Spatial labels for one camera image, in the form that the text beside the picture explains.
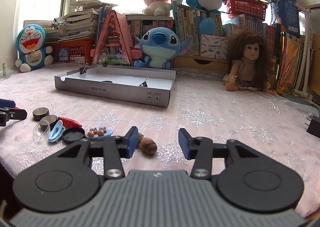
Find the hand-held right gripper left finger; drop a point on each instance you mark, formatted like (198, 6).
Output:
(133, 142)

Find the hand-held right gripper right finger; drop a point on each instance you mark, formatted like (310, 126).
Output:
(184, 143)

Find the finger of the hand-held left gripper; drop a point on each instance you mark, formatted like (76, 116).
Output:
(7, 103)
(15, 114)

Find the brown walnut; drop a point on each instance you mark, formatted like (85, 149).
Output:
(148, 145)
(140, 137)

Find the clear round plastic dish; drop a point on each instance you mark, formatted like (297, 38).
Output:
(40, 132)

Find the blue hair clip with bears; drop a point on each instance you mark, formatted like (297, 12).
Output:
(100, 133)

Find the plain blue hair clip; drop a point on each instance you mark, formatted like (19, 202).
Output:
(57, 130)

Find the grey cardboard box tray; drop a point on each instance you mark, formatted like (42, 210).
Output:
(112, 92)

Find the red hair clip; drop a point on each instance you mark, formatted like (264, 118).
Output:
(70, 121)

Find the black round tin lid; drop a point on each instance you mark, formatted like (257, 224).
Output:
(73, 135)

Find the pink snowflake tablecloth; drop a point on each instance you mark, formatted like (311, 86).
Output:
(225, 122)

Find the black binder clip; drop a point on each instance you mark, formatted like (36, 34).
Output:
(144, 83)
(83, 69)

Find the blue cat robot plush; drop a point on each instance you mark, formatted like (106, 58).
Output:
(31, 42)

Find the wooden drawer box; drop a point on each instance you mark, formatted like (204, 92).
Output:
(185, 62)

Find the white mesh panel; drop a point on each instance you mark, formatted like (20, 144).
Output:
(35, 22)

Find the red plastic crate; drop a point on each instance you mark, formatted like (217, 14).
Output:
(75, 49)

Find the brown haired doll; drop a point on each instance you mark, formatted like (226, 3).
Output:
(247, 67)

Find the white label printer box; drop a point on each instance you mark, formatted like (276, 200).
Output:
(213, 47)

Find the pink triangular house model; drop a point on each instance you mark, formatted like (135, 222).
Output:
(112, 42)

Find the blue alien plush toy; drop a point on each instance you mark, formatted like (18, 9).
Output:
(160, 42)

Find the stack of papers and books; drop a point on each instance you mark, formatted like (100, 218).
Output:
(80, 21)

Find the low row of books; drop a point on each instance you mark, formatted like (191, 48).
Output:
(147, 23)

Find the tall row of books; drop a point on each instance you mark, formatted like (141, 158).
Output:
(190, 22)

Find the black power adapter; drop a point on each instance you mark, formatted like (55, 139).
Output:
(314, 128)

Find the row of thin picture books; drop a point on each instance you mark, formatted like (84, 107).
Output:
(292, 62)

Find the row of blue spined books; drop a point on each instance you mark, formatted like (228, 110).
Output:
(250, 23)

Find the red plastic basket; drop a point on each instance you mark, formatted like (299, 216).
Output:
(246, 7)

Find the white pipe rack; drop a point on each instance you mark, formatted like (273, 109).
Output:
(308, 42)

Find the tall blue carton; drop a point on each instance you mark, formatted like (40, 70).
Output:
(287, 17)

